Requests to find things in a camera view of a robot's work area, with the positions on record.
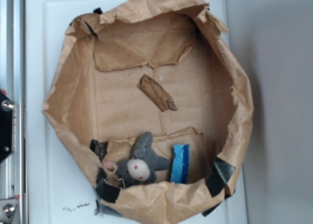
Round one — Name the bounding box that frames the brown wood chip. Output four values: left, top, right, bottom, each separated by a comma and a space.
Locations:
137, 74, 178, 112

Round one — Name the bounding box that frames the brown paper bag tray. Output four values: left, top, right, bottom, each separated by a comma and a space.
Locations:
43, 0, 254, 224

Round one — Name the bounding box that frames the grey plush mouse toy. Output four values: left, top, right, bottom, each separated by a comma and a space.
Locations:
104, 132, 170, 186

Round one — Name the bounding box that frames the blue sponge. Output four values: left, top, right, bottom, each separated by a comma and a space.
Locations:
170, 144, 189, 184

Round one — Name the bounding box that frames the white plastic tray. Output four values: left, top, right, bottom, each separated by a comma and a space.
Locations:
25, 0, 246, 224

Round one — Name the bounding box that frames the black metal bracket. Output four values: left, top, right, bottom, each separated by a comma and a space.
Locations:
0, 90, 15, 163

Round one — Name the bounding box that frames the aluminium frame rail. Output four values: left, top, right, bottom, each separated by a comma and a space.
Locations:
0, 0, 27, 224

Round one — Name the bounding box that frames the silver corner bracket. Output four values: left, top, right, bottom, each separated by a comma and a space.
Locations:
0, 199, 18, 224

